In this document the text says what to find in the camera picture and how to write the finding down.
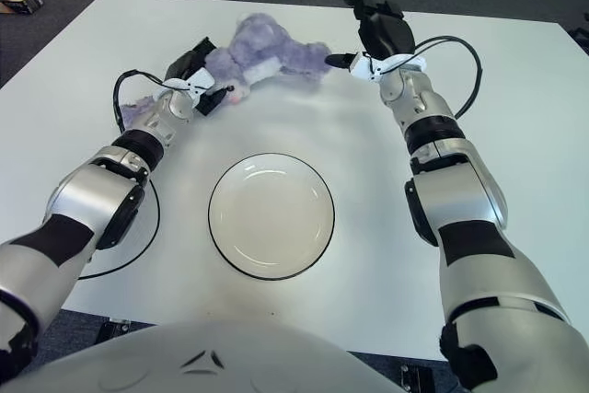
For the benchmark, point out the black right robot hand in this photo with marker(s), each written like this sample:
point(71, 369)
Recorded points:
point(386, 34)

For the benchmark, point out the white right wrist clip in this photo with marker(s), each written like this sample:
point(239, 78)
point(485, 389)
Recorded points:
point(361, 68)

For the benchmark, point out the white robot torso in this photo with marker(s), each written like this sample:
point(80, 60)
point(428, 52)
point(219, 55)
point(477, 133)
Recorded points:
point(207, 356)

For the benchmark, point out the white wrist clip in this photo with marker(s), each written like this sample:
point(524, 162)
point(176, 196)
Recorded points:
point(202, 80)
point(361, 68)

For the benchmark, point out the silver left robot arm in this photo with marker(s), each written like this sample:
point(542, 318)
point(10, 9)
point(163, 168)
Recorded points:
point(92, 195)

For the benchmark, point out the black table frame bracket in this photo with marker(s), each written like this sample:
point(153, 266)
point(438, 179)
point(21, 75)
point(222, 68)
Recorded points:
point(110, 328)
point(414, 381)

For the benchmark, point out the black floor object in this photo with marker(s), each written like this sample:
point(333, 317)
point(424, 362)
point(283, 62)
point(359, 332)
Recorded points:
point(583, 36)

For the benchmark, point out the white plate with black rim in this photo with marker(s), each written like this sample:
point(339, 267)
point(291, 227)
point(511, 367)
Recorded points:
point(271, 218)

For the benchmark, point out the purple plush bunny doll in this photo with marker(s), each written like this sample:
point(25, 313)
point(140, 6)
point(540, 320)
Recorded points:
point(257, 43)

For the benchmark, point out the black cardboard box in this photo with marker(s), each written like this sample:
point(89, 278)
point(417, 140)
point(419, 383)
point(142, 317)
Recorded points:
point(20, 2)

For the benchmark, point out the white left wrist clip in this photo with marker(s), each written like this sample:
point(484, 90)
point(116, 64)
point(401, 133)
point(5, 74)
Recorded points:
point(202, 80)

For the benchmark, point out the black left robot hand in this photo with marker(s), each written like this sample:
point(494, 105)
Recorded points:
point(186, 64)

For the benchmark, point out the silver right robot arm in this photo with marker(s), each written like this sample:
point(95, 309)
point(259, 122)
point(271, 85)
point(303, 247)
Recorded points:
point(460, 209)

